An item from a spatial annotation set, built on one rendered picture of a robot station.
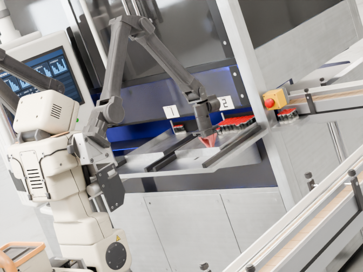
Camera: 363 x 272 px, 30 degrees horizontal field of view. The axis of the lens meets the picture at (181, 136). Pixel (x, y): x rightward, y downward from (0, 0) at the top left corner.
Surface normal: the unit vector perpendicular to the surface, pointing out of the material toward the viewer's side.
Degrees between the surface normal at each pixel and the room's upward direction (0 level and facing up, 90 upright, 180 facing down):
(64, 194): 90
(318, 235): 90
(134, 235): 90
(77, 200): 90
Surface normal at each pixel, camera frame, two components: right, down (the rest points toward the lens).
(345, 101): -0.62, 0.39
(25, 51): 0.58, -0.01
